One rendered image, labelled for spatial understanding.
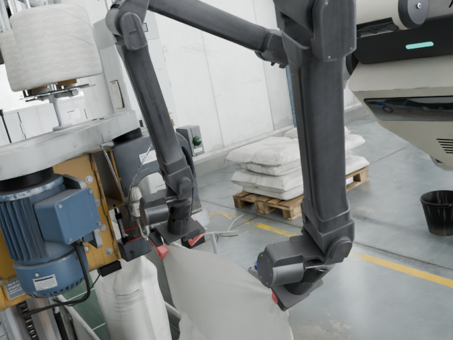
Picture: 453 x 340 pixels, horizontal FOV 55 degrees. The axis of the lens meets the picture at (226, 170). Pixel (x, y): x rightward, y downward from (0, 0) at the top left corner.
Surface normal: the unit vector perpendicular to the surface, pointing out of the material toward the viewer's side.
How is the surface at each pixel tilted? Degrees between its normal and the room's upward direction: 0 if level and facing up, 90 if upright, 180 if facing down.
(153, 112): 102
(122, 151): 90
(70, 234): 90
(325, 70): 124
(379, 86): 40
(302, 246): 28
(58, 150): 90
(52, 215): 90
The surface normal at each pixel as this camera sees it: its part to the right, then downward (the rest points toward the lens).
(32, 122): 0.59, 0.09
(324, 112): 0.30, 0.59
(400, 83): -0.67, -0.54
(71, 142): 0.95, -0.11
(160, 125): 0.43, 0.36
